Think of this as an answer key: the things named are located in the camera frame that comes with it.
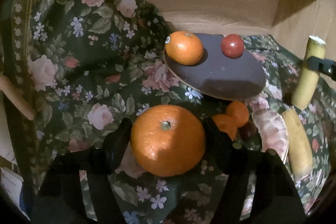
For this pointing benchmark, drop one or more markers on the small mandarin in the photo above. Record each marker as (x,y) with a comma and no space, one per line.
(239,112)
(226,124)

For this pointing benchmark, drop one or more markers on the large orange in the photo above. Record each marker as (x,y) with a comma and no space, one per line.
(167,140)

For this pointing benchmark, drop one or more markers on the floral dark green bedspread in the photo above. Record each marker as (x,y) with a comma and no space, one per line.
(85,65)

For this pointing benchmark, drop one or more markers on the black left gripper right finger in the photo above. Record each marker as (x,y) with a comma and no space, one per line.
(259,188)

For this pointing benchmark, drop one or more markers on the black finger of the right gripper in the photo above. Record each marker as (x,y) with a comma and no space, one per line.
(325,66)

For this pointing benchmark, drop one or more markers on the red tomato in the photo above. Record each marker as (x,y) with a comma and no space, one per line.
(232,46)

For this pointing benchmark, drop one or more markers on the yellow banana piece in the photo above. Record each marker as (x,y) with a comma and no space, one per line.
(300,153)
(308,79)

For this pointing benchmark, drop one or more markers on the dark purple round plate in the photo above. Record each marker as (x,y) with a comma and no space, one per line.
(219,76)

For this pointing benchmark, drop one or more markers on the medium orange with sticker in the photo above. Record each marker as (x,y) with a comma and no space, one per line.
(184,47)

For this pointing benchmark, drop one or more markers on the white papers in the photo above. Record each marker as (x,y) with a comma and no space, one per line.
(12,183)

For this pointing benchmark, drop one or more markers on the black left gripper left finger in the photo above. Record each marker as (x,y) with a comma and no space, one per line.
(76,188)

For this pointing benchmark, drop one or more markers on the peeled grapefruit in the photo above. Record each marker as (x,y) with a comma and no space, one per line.
(273,132)

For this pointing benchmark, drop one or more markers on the beige curved handle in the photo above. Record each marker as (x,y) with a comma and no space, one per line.
(16,99)

